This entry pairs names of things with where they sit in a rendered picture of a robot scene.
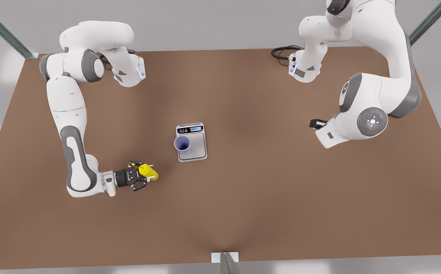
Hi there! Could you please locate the silver kitchen scale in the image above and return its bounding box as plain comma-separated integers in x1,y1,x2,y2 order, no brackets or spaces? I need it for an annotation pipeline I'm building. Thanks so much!
176,123,208,162

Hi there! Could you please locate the black cable loop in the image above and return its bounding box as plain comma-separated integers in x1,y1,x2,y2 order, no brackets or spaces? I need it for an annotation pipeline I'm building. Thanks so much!
99,49,137,71
271,45,303,67

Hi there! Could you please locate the lavender plastic cup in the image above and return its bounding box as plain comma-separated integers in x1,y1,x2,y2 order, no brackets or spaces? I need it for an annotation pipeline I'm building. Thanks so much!
174,136,192,155

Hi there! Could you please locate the silver frame post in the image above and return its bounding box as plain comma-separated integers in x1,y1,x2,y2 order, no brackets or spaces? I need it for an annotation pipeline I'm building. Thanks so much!
409,0,441,46
0,0,40,60
211,252,242,274

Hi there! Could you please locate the yellow sauce bottle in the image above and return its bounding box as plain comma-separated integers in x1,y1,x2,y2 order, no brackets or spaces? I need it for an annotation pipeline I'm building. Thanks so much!
139,163,159,182

